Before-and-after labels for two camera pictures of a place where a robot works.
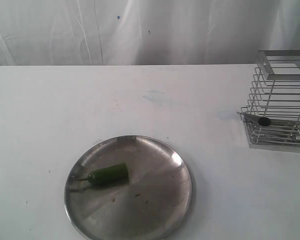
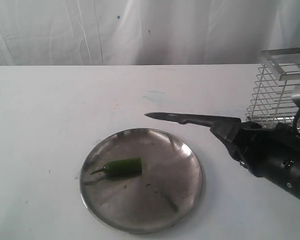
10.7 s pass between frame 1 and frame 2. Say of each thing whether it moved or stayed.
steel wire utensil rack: stayed
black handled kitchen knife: moved
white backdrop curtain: stayed
